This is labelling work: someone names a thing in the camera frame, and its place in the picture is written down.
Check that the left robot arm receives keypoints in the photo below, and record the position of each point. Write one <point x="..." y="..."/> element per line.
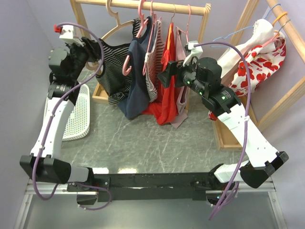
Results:
<point x="43" y="163"/>

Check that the white perforated plastic basket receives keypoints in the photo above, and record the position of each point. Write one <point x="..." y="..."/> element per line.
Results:
<point x="78" y="124"/>

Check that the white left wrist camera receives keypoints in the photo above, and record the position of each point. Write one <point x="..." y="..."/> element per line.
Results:
<point x="69" y="34"/>

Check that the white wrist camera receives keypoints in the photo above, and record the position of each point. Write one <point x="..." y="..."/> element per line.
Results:
<point x="194" y="50"/>
<point x="69" y="34"/>

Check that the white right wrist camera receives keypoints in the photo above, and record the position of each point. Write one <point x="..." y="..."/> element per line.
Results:
<point x="194" y="50"/>

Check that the wooden clothes rack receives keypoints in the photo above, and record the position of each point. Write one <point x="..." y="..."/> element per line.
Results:
<point x="99" y="95"/>
<point x="278" y="107"/>

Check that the black white striped tank top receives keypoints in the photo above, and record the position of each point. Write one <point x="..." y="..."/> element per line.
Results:
<point x="115" y="84"/>

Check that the red white striped top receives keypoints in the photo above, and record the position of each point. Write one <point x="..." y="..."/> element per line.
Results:
<point x="152" y="61"/>

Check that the pink wire hanger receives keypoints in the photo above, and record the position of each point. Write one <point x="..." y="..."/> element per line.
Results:
<point x="153" y="16"/>
<point x="187" y="26"/>

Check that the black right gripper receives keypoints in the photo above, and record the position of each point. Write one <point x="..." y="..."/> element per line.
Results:
<point x="174" y="67"/>

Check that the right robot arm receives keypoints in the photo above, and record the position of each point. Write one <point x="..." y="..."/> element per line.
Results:
<point x="204" y="78"/>

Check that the mauve pink top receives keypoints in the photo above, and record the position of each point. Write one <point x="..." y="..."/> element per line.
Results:
<point x="180" y="92"/>

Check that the red floral white dress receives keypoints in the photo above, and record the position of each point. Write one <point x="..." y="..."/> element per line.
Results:
<point x="263" y="61"/>

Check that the orange hanger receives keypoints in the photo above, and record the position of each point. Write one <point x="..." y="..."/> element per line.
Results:
<point x="170" y="31"/>

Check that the orange hanger hook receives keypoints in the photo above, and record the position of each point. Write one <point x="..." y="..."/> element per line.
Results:
<point x="279" y="17"/>

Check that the pink wire hanger right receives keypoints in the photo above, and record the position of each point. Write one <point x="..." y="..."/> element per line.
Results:
<point x="187" y="26"/>

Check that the black base bar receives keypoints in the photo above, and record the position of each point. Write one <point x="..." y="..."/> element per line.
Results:
<point x="151" y="186"/>

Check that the blue wire hanger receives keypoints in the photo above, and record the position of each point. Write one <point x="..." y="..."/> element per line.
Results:
<point x="242" y="24"/>

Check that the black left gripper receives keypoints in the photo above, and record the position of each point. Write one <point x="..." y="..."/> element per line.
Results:
<point x="92" y="49"/>

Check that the white garment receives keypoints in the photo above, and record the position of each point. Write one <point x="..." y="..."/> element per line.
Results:
<point x="263" y="31"/>

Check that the navy blue printed top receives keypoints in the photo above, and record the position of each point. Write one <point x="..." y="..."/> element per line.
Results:
<point x="138" y="98"/>

